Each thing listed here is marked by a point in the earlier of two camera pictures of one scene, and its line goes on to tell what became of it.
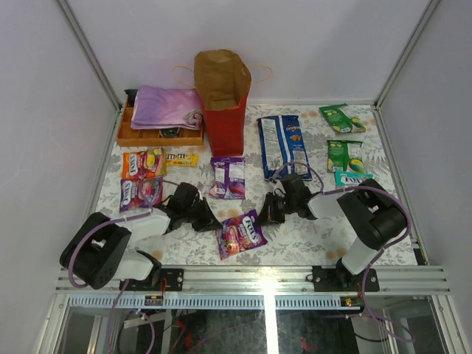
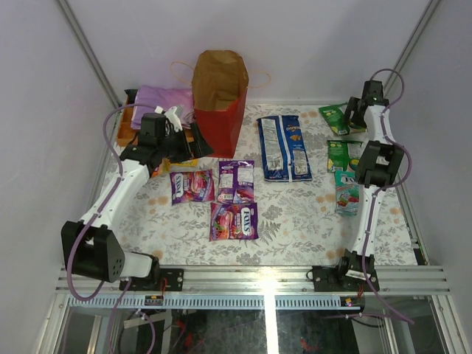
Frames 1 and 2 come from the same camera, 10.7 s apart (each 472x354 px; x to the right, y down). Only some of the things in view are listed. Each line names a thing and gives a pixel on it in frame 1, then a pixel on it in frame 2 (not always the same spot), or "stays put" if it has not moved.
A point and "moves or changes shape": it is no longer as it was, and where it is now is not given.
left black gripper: x=199 y=214 to x=188 y=144
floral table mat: x=293 y=198 stays put
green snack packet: x=344 y=155 stays put
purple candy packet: x=141 y=193 to x=192 y=186
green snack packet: x=340 y=121 stays put
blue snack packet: x=283 y=141 stays put
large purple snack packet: x=228 y=178 moves or changes shape
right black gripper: x=268 y=214 to x=352 y=105
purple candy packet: x=238 y=234 moves or changes shape
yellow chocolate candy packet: x=182 y=159 stays put
